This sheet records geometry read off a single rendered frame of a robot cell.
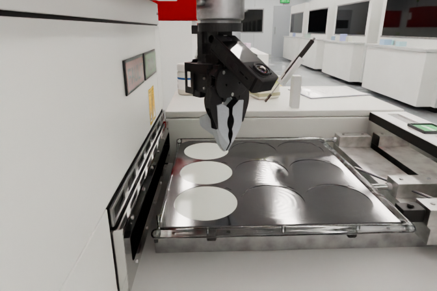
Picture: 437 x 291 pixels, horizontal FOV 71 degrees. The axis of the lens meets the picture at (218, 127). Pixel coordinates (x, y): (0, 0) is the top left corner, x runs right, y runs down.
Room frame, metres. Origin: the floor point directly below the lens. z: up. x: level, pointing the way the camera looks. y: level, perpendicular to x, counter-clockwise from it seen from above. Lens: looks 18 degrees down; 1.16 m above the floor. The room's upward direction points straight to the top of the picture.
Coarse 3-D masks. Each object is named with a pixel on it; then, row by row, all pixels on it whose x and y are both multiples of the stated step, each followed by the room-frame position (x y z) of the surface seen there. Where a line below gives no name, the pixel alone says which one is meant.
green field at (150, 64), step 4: (152, 52) 0.62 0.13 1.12; (144, 56) 0.54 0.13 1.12; (148, 56) 0.58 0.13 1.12; (152, 56) 0.62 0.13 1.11; (148, 60) 0.57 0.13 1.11; (152, 60) 0.61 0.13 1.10; (148, 64) 0.57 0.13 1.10; (152, 64) 0.61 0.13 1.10; (148, 68) 0.57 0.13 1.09; (152, 68) 0.61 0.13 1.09; (148, 72) 0.57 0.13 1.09; (152, 72) 0.61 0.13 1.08; (148, 76) 0.56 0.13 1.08
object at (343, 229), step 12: (168, 228) 0.35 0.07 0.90; (180, 228) 0.35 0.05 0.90; (192, 228) 0.35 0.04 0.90; (204, 228) 0.35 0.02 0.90; (216, 228) 0.35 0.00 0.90; (228, 228) 0.35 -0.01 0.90; (240, 228) 0.35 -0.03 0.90; (252, 228) 0.35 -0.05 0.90; (264, 228) 0.35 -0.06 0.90; (276, 228) 0.35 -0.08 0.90; (288, 228) 0.35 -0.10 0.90; (300, 228) 0.36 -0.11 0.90; (312, 228) 0.36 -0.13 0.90; (324, 228) 0.36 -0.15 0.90; (336, 228) 0.36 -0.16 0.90; (348, 228) 0.36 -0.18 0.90; (360, 228) 0.36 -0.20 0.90; (372, 228) 0.36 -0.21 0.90; (384, 228) 0.36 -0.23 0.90; (396, 228) 0.36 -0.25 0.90; (408, 228) 0.36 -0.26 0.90
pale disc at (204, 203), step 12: (192, 192) 0.46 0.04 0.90; (204, 192) 0.46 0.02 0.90; (216, 192) 0.46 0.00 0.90; (228, 192) 0.46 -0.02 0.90; (180, 204) 0.42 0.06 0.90; (192, 204) 0.42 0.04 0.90; (204, 204) 0.42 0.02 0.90; (216, 204) 0.42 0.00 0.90; (228, 204) 0.42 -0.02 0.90; (192, 216) 0.39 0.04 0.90; (204, 216) 0.39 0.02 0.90; (216, 216) 0.39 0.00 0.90
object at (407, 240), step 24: (168, 240) 0.40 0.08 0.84; (192, 240) 0.40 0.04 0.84; (216, 240) 0.41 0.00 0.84; (240, 240) 0.41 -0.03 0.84; (264, 240) 0.41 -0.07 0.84; (288, 240) 0.41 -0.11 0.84; (312, 240) 0.41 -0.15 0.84; (336, 240) 0.41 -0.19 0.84; (360, 240) 0.41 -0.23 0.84; (384, 240) 0.42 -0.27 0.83; (408, 240) 0.42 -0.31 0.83
